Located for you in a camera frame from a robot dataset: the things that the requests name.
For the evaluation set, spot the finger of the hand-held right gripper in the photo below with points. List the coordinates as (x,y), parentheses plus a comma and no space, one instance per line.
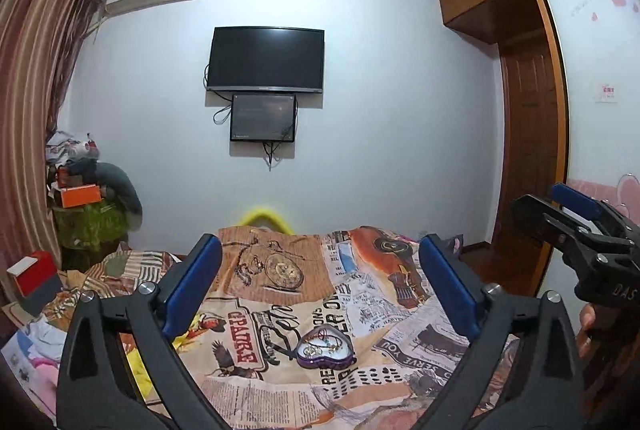
(575,200)
(535,210)

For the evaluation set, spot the brown wooden door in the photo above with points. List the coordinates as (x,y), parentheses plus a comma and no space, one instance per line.
(530,134)

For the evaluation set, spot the purple heart-shaped tin box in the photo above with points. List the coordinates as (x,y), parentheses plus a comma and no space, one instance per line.
(325,362)

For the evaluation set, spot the yellow fleece cloth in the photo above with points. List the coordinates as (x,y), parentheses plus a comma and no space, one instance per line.
(265,212)

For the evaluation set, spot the orange cardboard box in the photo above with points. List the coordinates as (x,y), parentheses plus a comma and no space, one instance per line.
(77,196)

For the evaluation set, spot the green patterned cloth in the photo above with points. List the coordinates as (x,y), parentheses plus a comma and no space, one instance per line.
(90,225)

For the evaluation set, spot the small black wall monitor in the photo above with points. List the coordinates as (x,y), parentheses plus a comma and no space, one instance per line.
(262,117)

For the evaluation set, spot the pink wall decal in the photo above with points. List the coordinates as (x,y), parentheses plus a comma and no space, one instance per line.
(590,187)

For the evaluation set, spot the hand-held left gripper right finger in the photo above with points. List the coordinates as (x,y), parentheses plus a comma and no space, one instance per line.
(450,290)

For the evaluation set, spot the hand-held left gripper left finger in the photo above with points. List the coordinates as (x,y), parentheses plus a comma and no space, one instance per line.
(192,280)

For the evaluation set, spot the red and white box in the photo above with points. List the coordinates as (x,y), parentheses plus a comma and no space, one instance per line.
(32,277)

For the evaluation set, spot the person's right hand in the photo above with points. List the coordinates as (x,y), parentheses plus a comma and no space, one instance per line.
(586,330)

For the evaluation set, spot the printed newspaper-pattern blanket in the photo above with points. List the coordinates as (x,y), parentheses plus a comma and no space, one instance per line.
(280,300)

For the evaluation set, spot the patterned bag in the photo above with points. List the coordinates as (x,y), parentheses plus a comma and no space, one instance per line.
(67,149)

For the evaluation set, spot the large black wall television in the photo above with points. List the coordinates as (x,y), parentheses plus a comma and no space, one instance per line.
(265,57)

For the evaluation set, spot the pink cloth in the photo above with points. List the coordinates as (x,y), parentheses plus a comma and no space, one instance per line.
(40,370)

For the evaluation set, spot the striped brown curtain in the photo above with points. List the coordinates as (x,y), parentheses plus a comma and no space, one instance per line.
(30,84)

